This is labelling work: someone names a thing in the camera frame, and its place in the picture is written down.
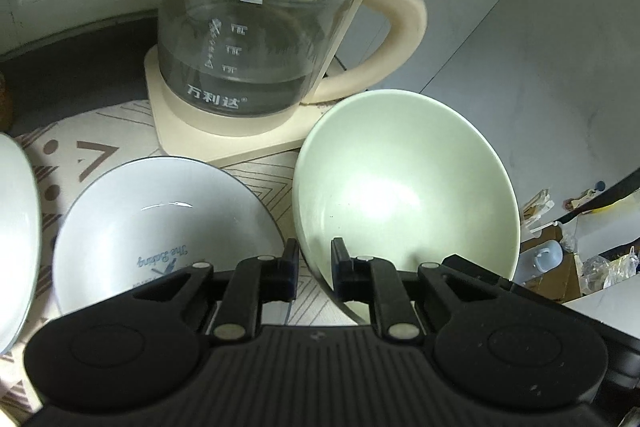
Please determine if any light green bowl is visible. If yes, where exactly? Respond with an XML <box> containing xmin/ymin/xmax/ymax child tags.
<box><xmin>292</xmin><ymin>90</ymin><xmax>521</xmax><ymax>294</ymax></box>

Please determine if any white bakery plate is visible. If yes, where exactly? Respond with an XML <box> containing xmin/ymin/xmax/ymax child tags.
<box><xmin>52</xmin><ymin>157</ymin><xmax>284</xmax><ymax>314</ymax></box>

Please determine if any cream kettle base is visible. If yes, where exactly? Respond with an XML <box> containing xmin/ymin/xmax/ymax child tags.
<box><xmin>144</xmin><ymin>46</ymin><xmax>332</xmax><ymax>167</ymax></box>

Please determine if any patterned table mat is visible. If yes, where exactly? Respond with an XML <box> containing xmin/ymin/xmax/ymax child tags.
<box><xmin>1</xmin><ymin>100</ymin><xmax>356</xmax><ymax>425</ymax></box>

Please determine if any white plate at left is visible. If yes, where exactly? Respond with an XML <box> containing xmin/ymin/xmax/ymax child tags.
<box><xmin>0</xmin><ymin>134</ymin><xmax>41</xmax><ymax>353</ymax></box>

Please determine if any glass electric kettle cream handle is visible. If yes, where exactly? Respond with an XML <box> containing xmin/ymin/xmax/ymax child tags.
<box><xmin>157</xmin><ymin>0</ymin><xmax>427</xmax><ymax>135</ymax></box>

